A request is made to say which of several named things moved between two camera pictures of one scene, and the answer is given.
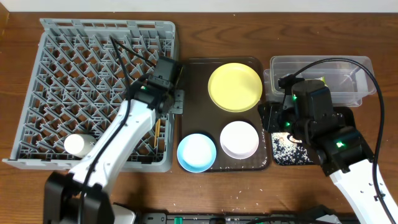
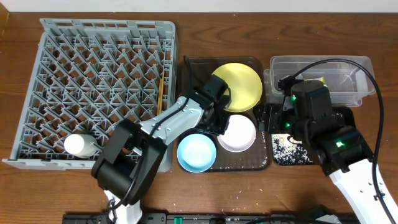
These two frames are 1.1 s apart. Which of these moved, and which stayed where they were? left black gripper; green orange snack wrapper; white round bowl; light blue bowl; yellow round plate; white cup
Moved: left black gripper; white round bowl
Stayed: yellow round plate; green orange snack wrapper; light blue bowl; white cup
